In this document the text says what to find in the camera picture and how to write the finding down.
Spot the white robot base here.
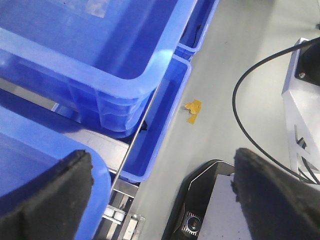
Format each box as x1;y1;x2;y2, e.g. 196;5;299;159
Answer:
281;43;320;185

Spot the small blue bin far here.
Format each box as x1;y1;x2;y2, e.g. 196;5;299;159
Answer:
174;0;220;62

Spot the large blue bin left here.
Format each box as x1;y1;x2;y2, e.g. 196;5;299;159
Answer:
0;0;196;139

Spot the yellow tape piece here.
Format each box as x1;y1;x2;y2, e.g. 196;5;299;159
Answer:
184;99;202;125

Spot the roller conveyor rack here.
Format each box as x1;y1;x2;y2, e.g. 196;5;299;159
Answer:
93;138;146;240

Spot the black camera housing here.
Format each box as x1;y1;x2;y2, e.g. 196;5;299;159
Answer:
162;159;252;240

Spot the black cable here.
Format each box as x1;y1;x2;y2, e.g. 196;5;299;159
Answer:
232;36;320;185

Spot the large blue bin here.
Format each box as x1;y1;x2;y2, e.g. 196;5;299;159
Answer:
0;106;111;240
0;0;196;139

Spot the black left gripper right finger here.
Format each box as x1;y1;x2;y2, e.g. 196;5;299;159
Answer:
232;148;320;240

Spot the small blue bin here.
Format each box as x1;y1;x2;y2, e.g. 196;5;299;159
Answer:
174;0;220;62
120;54;192;183

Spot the large blue bin right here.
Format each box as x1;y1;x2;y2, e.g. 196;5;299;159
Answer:
0;106;111;240

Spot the small blue bin lower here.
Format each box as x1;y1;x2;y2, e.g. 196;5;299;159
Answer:
120;54;192;183

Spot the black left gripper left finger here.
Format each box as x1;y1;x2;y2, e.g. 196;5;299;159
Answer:
0;150;94;240

